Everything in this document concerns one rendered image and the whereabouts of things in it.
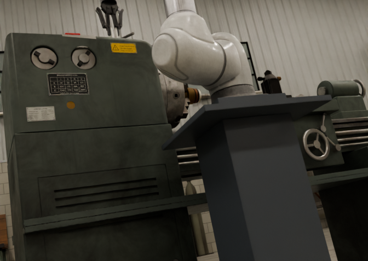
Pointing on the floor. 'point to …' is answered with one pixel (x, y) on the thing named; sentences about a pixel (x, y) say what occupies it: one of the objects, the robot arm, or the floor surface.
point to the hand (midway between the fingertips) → (113, 35)
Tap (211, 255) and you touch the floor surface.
